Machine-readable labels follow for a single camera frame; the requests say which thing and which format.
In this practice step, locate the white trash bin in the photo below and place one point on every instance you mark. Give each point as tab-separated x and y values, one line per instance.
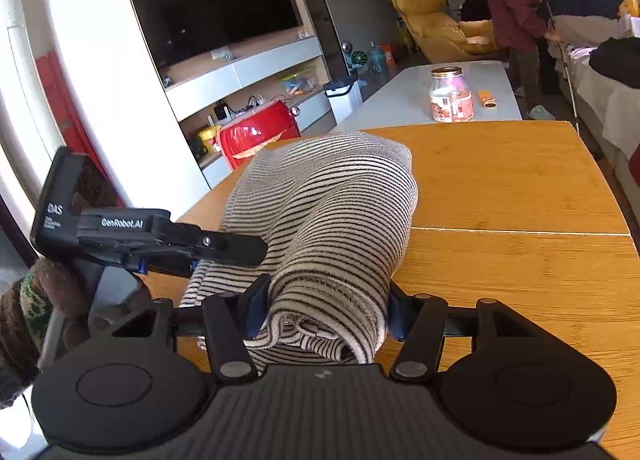
345	102

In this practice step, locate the small white box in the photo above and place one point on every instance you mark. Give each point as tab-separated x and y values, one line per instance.
220	53

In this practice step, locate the beige sofa cover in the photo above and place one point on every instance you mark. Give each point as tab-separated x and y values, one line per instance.
615	109

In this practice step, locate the black white striped garment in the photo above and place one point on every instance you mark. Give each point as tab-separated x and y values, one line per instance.
340	220

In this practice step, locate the white TV wall cabinet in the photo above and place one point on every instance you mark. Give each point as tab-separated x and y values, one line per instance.
280	59

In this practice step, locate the white coffee table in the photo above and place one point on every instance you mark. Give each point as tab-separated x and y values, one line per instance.
400	94

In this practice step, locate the blue water bottle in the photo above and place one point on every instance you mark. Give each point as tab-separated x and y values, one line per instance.
377	59

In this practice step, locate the yellow duck plush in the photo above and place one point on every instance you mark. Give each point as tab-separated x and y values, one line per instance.
630	5

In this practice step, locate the black jacket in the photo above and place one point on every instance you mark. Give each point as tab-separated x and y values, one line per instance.
617	62

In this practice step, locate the glass jar red label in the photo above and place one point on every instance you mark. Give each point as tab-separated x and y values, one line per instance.
452	99

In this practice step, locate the white cylindrical appliance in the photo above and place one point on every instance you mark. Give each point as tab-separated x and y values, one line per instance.
12	14

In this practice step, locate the black power adapter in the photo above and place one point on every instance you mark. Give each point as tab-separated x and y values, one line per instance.
221	111

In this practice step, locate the black television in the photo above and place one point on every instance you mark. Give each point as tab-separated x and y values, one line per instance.
210	4

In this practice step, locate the yellow armchair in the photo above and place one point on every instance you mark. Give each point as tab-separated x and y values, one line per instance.
440	27

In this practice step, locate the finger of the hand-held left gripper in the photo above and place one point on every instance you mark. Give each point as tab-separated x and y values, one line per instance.
225	246

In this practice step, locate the red fleece jacket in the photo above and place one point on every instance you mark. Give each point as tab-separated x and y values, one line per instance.
636	159

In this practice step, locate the clear storage box green lid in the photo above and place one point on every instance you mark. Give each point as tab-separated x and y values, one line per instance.
297	84

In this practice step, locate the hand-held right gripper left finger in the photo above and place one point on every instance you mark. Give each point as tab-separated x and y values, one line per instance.
257	307

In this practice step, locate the yellow container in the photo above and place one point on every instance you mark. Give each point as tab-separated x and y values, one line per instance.
207	139

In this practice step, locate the person's left forearm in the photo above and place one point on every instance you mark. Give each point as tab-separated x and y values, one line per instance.
30	310

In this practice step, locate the small orange box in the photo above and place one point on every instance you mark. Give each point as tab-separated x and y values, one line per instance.
487	98

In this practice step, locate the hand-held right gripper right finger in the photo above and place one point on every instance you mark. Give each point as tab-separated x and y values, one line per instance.
397	312

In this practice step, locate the red folding rack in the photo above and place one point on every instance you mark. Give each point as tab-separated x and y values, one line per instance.
60	94

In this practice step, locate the orange packet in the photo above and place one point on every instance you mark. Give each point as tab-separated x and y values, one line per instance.
388	54

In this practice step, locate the dark fish tank cabinet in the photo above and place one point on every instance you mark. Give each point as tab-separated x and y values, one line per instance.
590	2

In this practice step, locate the black backpack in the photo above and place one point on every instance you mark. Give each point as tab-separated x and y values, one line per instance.
475	9

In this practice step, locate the grey sofa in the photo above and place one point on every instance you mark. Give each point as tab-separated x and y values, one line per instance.
622	174

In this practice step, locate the green striped ball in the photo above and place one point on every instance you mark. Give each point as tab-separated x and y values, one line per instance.
359	58

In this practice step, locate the silver ball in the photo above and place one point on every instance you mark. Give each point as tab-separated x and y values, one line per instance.
347	45

